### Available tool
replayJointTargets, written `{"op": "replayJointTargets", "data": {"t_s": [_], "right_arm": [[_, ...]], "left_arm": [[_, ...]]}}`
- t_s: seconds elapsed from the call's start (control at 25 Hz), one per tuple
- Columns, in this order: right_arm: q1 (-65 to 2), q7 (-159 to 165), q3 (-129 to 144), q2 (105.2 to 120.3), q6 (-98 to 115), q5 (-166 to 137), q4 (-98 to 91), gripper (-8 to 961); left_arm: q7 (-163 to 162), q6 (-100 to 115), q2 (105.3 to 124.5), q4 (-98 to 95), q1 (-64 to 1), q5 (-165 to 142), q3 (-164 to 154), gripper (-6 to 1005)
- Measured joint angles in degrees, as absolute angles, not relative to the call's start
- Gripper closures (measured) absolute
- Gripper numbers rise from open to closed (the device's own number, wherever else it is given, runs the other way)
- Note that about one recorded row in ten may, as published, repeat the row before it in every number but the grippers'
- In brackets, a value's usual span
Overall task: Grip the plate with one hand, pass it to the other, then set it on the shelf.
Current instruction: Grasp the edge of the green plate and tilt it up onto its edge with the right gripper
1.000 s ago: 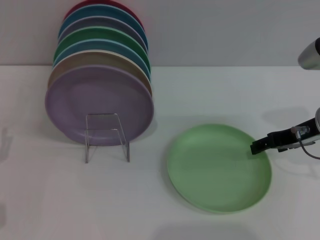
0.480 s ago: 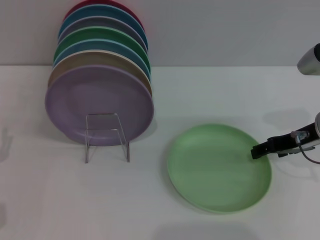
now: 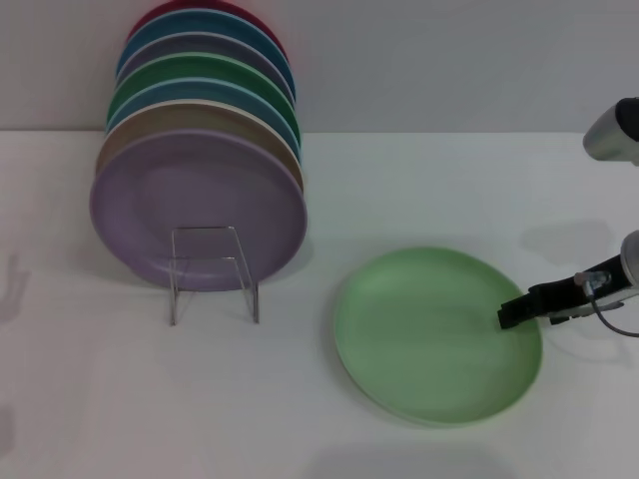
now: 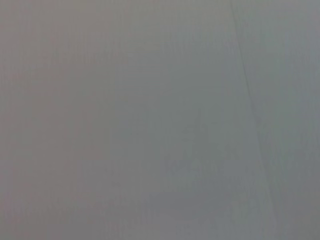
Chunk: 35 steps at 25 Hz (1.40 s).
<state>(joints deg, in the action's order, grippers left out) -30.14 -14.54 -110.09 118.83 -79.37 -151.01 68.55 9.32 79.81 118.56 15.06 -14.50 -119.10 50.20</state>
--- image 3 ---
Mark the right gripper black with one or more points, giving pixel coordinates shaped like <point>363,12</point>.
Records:
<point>606,294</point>

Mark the greyish lavender plate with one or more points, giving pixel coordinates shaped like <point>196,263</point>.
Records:
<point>165,47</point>

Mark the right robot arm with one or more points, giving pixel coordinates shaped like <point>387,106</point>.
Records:
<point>606,140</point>

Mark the light green plate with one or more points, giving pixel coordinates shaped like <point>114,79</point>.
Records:
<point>424,339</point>

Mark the beige plate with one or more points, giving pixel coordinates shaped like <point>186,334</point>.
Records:
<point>165,120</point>

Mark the teal plate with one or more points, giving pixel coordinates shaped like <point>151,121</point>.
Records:
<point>165,95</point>

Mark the blue plate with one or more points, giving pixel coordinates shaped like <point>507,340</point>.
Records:
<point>165,27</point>

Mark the dark green plate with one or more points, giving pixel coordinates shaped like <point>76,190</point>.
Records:
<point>165,72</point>

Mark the red plate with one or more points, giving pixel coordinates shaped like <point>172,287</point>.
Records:
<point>150,17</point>

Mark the lilac purple plate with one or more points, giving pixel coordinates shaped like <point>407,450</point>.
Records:
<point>150,199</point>

